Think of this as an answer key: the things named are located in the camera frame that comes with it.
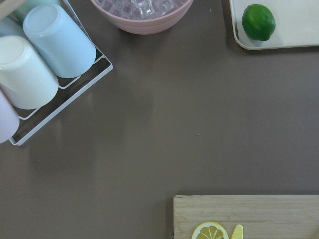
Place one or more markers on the pink bowl with ice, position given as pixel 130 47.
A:
pixel 143 17

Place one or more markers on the light blue plastic cup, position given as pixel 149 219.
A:
pixel 65 48

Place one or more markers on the toy lemon slice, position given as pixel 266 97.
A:
pixel 209 230

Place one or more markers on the green lime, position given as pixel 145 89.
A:
pixel 258 22

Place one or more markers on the cream plastic cup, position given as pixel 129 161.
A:
pixel 25 78

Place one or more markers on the pink plastic cup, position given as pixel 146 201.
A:
pixel 9 119

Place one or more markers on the bamboo cutting board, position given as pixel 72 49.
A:
pixel 262 216

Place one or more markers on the cream plastic tray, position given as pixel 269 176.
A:
pixel 297 24

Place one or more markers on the mint green plastic cup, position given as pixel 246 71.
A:
pixel 21 12

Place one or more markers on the white wire cup rack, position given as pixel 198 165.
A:
pixel 69 89

